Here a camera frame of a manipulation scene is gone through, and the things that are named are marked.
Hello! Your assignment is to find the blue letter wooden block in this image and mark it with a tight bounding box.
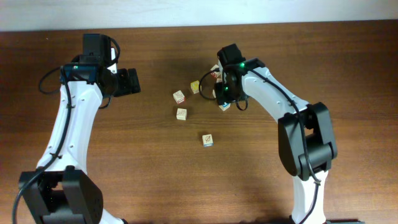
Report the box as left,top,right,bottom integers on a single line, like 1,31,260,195
219,103,231,111

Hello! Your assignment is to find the wooden block blue side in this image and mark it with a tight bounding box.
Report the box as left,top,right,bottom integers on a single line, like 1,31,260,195
202,134,214,147

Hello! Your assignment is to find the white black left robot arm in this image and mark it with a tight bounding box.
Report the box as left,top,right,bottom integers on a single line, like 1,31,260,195
12,34,141,223

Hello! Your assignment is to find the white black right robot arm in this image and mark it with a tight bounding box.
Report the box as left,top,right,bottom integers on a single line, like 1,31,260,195
215,44,338,223

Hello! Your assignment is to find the wooden block red top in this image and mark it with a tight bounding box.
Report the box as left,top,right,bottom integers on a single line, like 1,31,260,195
210,65,221,78

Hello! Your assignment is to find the yellow wooden block left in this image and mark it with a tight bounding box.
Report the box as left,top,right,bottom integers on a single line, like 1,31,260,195
190,80,200,94

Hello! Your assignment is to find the wooden block red side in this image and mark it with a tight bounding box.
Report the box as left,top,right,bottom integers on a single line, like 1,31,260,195
173,90,185,104

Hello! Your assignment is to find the plain wooden block lower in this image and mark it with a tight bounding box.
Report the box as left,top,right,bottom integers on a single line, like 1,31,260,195
176,108,187,121

